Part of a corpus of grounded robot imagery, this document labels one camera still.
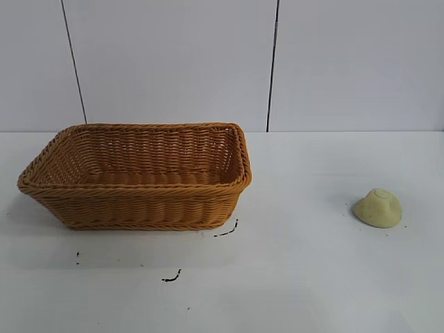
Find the pale yellow egg yolk pastry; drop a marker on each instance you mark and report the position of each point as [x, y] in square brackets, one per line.
[379, 215]

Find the brown woven wicker basket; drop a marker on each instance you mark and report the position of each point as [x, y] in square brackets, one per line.
[145, 208]

